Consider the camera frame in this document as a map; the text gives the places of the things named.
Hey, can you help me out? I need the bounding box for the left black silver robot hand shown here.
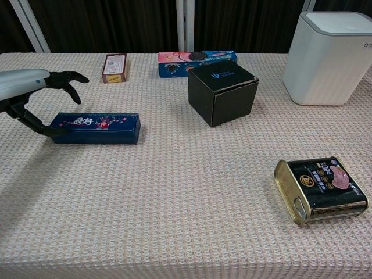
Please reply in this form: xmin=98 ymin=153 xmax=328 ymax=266
xmin=0 ymin=69 xmax=90 ymax=138

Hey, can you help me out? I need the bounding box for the blue glasses case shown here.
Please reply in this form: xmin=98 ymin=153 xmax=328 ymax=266
xmin=49 ymin=112 xmax=141 ymax=145

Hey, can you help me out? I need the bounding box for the small brown snack packet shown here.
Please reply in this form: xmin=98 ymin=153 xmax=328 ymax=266
xmin=101 ymin=53 xmax=128 ymax=84

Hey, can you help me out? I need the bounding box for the pink blue cookie box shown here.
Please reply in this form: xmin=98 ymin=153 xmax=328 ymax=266
xmin=157 ymin=50 xmax=238 ymax=78

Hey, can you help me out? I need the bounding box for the black cube cardboard box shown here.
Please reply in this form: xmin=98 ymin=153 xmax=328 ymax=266
xmin=188 ymin=60 xmax=260 ymax=128

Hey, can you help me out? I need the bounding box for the beige woven tablecloth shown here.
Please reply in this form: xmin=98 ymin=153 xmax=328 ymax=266
xmin=0 ymin=52 xmax=372 ymax=279

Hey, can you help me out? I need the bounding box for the white square trash bin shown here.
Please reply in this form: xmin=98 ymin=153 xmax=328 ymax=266
xmin=282 ymin=10 xmax=372 ymax=106

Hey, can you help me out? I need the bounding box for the black gold luncheon meat can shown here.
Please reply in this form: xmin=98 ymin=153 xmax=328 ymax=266
xmin=274 ymin=156 xmax=369 ymax=226

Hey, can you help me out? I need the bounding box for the silver aluminium extrusion bar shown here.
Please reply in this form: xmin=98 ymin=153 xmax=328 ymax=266
xmin=9 ymin=0 xmax=52 ymax=53
xmin=176 ymin=0 xmax=195 ymax=53
xmin=302 ymin=0 xmax=317 ymax=14

